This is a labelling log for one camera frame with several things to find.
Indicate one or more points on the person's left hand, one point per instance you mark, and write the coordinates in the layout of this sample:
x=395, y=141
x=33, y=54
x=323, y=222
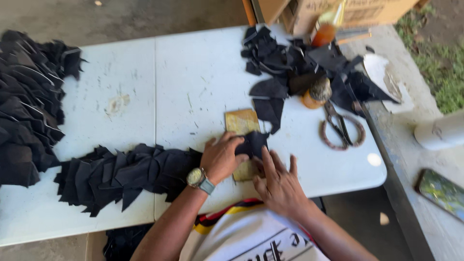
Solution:
x=219, y=157

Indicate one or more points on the person's right hand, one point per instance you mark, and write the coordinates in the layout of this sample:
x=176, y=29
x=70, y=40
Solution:
x=281, y=188

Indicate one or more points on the black fabric piece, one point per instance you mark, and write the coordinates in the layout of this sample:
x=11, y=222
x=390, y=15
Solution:
x=253, y=144

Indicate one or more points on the yellowish wooden board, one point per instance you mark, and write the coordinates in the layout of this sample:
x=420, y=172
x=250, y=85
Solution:
x=241, y=121

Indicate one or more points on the person's white printed shirt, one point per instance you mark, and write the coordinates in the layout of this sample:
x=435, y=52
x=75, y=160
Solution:
x=250, y=235

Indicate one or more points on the rusty metal scissors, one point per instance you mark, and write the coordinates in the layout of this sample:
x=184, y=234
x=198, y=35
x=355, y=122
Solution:
x=340, y=128

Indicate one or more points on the row of folded black fabric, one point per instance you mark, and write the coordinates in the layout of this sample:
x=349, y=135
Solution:
x=127, y=176

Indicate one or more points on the orange glue jar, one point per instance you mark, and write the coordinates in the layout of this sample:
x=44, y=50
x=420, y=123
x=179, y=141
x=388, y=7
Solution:
x=315, y=96

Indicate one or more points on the pile of black fabric scraps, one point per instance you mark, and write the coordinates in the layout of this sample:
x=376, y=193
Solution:
x=290, y=67

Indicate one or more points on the black fabric under table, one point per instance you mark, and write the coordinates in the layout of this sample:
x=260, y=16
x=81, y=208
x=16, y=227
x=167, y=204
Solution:
x=125, y=243

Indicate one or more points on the torn white paper sheet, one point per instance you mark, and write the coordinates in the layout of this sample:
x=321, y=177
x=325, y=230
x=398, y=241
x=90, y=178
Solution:
x=384, y=78

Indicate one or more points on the cardboard carton under table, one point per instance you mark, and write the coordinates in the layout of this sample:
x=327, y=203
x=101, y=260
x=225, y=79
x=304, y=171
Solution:
x=95, y=246

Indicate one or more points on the smartphone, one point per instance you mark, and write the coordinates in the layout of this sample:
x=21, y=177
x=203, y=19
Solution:
x=440, y=192

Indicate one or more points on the plastic bottle with orange liquid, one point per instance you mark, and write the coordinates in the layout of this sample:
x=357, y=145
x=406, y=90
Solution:
x=326, y=31

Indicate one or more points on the wooden stick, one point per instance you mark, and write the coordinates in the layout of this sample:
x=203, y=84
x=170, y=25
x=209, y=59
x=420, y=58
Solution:
x=353, y=37

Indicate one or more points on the white pipe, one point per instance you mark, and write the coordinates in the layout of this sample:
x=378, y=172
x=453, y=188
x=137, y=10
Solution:
x=440, y=132

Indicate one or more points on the large cardboard box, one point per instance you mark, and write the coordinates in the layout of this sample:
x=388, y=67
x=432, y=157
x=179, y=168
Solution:
x=362, y=12

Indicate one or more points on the large heap of black fabric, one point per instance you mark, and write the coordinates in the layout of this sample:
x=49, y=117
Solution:
x=25, y=108

